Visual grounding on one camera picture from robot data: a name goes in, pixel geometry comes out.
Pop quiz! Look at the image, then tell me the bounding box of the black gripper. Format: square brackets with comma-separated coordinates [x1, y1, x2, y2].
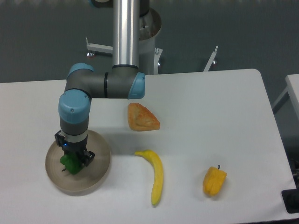
[54, 130, 95, 167]

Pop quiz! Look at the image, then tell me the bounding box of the beige round plate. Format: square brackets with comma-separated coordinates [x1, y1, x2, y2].
[45, 130, 111, 196]

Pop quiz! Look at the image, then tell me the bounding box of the yellow bell pepper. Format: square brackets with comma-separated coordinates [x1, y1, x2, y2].
[203, 165, 227, 196]

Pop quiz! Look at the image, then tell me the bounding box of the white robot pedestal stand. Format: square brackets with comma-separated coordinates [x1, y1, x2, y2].
[85, 8, 218, 75]

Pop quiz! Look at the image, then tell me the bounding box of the orange pastry bread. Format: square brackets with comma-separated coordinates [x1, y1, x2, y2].
[128, 103, 160, 132]

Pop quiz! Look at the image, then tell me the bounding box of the black device at edge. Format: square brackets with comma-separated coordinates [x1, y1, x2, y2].
[281, 189, 299, 214]

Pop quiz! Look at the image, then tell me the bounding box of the green bell pepper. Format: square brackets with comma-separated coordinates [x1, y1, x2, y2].
[60, 153, 83, 175]

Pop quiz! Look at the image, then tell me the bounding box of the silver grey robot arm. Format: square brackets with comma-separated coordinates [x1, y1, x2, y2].
[55, 0, 150, 167]

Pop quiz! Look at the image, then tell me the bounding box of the yellow banana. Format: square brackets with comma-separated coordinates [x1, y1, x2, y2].
[134, 149, 164, 207]

